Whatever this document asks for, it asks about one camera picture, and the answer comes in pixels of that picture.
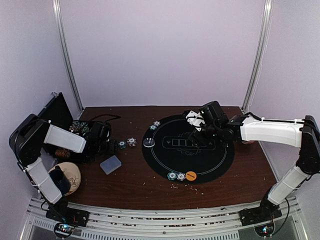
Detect black poker set case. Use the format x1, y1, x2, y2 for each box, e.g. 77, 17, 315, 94
38, 92, 96, 164

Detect beige patterned plate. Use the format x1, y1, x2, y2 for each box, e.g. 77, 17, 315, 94
49, 162, 82, 196

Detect yellow big blind button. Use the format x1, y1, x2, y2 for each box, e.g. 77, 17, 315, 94
185, 171, 197, 182

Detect blue green 50 chip stack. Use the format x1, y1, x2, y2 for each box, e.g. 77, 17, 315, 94
118, 141, 127, 149

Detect aluminium frame post right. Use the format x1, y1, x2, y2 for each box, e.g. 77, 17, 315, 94
241, 0, 274, 112

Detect red 5 chips in case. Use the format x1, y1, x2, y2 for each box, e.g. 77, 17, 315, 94
55, 148, 71, 159

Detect aluminium frame post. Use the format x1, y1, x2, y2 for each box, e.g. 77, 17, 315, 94
241, 0, 274, 112
52, 0, 84, 112

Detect dark blue mug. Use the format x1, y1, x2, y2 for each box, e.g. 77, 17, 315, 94
49, 165, 71, 195

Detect red white patterned bowl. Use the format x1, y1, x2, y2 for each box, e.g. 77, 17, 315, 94
242, 140, 255, 145

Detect blue cream 10 chip stack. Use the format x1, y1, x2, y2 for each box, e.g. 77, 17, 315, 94
126, 137, 137, 147

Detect aluminium frame post left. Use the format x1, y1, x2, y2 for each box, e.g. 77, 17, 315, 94
52, 0, 84, 112

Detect blue playing card deck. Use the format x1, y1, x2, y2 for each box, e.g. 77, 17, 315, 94
100, 155, 122, 175

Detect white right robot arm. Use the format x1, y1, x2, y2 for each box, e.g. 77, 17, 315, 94
183, 101, 320, 221

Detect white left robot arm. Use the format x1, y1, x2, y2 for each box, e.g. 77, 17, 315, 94
9, 113, 118, 222

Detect clear acrylic dealer button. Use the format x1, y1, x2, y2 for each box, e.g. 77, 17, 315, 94
143, 137, 156, 148

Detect round black poker mat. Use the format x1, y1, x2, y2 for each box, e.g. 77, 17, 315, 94
142, 114, 235, 184

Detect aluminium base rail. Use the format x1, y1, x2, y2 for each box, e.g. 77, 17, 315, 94
19, 197, 310, 240

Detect chips row in case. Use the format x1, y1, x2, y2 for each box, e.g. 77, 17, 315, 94
69, 120, 90, 134

